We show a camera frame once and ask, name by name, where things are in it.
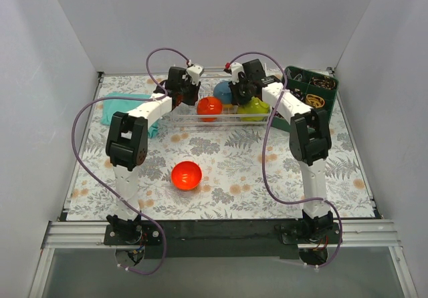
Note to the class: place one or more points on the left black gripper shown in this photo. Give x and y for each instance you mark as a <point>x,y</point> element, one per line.
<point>190,95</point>

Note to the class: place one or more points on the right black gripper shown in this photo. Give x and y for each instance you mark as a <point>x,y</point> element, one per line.
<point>241,94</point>

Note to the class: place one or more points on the lime green bowl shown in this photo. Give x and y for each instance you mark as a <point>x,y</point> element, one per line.
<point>255,106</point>

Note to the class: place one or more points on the blue grey bowl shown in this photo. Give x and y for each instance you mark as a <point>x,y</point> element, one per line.
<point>222,92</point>

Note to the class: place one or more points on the red orange bowl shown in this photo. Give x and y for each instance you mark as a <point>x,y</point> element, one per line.
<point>209,106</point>
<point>186,175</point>

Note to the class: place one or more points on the yellow orange bowl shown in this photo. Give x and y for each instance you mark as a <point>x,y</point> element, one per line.
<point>229,109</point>

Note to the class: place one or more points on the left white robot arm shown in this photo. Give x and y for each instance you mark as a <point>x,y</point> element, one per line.
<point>127,143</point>

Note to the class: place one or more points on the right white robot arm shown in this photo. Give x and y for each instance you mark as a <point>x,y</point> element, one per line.
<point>309,140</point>

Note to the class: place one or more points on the floral table mat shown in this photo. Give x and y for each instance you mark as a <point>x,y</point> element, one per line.
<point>230,158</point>

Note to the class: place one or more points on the green compartment organizer tray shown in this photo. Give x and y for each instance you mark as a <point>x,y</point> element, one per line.
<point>309,86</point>

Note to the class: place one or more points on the teal cloth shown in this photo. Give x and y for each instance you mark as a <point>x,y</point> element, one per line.
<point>115,105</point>

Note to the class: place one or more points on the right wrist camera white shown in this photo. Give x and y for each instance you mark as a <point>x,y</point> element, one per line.
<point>234,69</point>

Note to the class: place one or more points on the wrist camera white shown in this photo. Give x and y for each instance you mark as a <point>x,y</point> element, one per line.
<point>234,69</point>
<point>194,72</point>

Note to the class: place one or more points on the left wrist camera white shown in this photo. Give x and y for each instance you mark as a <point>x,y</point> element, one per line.
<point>194,72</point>

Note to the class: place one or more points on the white wire dish rack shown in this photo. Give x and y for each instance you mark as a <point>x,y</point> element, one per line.
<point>185,115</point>

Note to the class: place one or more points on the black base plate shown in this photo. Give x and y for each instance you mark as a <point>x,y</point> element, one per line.
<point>219,238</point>

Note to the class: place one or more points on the aluminium frame rail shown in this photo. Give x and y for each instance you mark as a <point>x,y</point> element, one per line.
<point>367,261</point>

